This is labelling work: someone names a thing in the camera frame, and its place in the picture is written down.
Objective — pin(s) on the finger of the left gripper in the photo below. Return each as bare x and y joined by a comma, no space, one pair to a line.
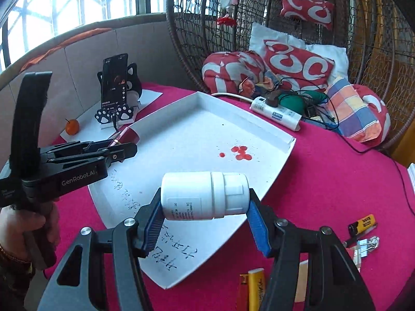
109,155
75,148

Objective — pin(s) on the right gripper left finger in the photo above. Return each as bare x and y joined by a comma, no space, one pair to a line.
79,281

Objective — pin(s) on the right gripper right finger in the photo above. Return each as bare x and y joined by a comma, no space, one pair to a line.
333,280

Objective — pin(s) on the black pen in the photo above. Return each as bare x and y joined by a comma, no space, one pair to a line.
353,240

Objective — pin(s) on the silver binder clip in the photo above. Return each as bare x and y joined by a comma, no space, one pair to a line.
365,246

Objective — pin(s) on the yellow lighter with black cap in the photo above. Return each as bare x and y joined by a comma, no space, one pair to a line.
361,225

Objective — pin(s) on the white pill bottle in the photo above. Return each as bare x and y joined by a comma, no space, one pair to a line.
198,196

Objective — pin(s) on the red cylindrical can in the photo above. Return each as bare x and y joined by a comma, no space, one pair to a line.
127,135

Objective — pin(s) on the person's left hand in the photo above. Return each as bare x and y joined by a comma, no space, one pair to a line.
14,223

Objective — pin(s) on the small orange on paper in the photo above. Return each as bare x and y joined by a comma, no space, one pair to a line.
72,127

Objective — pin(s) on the black cat phone stand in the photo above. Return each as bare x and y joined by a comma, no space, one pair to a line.
126,109

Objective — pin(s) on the black smartphone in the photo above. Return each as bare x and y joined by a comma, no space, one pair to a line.
114,81

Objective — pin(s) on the magenta tablecloth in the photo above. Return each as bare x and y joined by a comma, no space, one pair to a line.
324,182

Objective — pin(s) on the white cardboard tray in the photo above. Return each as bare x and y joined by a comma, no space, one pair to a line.
196,133

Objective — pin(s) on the orange cloth on ledge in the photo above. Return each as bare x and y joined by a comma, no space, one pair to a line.
76,38

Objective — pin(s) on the red white rolled cushion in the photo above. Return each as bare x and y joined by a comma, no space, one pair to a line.
241,72

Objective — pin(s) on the wicker hanging egg chair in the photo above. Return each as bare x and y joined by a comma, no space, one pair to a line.
378,36

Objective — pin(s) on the plaid cushion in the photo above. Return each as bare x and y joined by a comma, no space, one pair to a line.
352,116

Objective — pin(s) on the white power strip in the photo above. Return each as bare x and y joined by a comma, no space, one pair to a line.
280,114

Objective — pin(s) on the red white round cushion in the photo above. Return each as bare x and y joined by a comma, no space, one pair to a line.
376,110

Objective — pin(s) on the green cloth bag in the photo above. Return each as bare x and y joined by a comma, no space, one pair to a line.
299,102

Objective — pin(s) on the red white square cushion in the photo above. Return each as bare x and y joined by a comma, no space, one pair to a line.
299,69

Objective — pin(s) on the small red white headrest pillow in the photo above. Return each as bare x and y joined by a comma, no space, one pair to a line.
319,12

